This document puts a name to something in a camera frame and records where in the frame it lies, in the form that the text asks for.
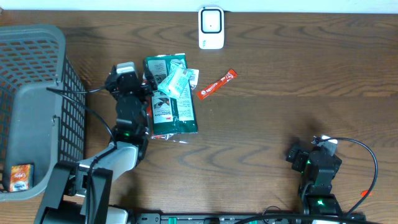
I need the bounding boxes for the mint green wipes pack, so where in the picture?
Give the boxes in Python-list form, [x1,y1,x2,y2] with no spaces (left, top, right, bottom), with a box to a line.
[158,61,193,99]

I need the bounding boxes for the red dustpan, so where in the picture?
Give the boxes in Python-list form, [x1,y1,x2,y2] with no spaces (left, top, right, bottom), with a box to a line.
[141,63,200,144]

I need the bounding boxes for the green grip gloves package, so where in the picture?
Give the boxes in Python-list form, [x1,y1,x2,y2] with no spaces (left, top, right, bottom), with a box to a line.
[146,54,198,138]

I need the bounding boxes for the red snack stick packet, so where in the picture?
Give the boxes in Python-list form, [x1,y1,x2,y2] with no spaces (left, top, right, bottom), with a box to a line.
[197,69,238,100]

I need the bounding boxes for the orange tissue pack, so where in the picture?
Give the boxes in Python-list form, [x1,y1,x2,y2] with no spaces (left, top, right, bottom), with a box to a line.
[9,164,34,192]

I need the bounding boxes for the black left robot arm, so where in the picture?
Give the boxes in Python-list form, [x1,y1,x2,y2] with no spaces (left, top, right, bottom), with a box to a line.
[34,62,157,223]

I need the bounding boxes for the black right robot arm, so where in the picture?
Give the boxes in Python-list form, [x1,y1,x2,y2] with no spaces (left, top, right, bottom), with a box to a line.
[286,140,342,216]

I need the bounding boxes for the white barcode scanner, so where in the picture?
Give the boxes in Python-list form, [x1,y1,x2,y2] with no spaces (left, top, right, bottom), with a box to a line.
[198,6,225,50]

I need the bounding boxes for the red sticker on table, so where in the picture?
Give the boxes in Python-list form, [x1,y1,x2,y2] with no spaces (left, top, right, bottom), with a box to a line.
[361,190,372,197]

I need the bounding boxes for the grey plastic basket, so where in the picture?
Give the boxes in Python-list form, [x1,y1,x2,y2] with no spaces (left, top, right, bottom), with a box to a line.
[1,24,86,202]

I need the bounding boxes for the black right camera cable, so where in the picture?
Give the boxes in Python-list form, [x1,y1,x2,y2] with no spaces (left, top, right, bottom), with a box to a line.
[313,136,379,218]

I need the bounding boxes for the black camera cable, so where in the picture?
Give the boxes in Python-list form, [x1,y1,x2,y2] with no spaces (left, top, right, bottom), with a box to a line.
[313,136,379,218]
[45,86,118,224]

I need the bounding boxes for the black left camera cable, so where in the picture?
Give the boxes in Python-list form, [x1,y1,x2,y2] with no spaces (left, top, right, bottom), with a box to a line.
[45,86,118,224]

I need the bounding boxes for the black mounting rail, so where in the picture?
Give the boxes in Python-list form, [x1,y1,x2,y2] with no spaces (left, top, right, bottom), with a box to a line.
[107,205,368,224]

